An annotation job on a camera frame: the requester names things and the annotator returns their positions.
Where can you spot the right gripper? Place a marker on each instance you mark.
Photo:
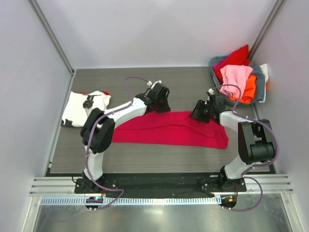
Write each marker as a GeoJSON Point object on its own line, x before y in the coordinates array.
{"type": "Point", "coordinates": [200, 111]}

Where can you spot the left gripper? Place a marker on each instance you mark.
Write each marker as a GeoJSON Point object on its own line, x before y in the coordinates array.
{"type": "Point", "coordinates": [166, 108]}

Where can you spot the crimson t shirt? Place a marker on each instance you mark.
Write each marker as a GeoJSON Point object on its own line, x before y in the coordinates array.
{"type": "Point", "coordinates": [171, 128]}

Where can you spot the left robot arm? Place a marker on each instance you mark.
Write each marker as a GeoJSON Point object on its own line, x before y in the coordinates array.
{"type": "Point", "coordinates": [98, 130]}

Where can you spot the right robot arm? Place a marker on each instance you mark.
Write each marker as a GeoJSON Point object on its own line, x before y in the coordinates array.
{"type": "Point", "coordinates": [257, 144]}

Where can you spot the orange t shirt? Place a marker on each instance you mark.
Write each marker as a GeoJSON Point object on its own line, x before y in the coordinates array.
{"type": "Point", "coordinates": [247, 85]}

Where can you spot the pink t shirt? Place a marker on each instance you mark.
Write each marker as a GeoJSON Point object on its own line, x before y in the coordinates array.
{"type": "Point", "coordinates": [229, 71]}

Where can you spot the blue laundry basket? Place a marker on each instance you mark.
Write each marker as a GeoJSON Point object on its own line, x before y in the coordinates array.
{"type": "Point", "coordinates": [260, 91]}

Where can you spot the red t shirt in basket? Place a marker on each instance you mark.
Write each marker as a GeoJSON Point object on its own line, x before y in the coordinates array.
{"type": "Point", "coordinates": [238, 57]}

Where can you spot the white cloth in basket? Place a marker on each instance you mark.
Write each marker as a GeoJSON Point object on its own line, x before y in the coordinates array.
{"type": "Point", "coordinates": [264, 70]}

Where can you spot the folded white t shirt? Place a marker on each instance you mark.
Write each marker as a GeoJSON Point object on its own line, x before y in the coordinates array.
{"type": "Point", "coordinates": [75, 113]}

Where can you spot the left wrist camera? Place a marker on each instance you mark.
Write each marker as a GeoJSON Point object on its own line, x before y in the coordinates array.
{"type": "Point", "coordinates": [154, 82]}

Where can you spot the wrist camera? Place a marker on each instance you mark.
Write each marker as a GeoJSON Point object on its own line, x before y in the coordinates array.
{"type": "Point", "coordinates": [210, 92]}
{"type": "Point", "coordinates": [154, 82]}

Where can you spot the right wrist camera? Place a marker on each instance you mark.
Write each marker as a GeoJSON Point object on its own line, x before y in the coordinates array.
{"type": "Point", "coordinates": [210, 92]}

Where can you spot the slotted cable duct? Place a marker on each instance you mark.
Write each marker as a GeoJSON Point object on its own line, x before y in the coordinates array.
{"type": "Point", "coordinates": [99, 201]}

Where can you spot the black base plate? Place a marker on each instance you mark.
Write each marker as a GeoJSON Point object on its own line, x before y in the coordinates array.
{"type": "Point", "coordinates": [169, 185]}

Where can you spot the right aluminium frame post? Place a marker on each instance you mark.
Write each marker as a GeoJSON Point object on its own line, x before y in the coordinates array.
{"type": "Point", "coordinates": [266, 26]}

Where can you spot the aluminium frame post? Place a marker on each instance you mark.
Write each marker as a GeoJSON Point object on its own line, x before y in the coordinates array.
{"type": "Point", "coordinates": [266, 26]}
{"type": "Point", "coordinates": [50, 33]}

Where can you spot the left aluminium frame post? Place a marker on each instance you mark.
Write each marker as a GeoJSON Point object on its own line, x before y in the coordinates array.
{"type": "Point", "coordinates": [50, 33]}

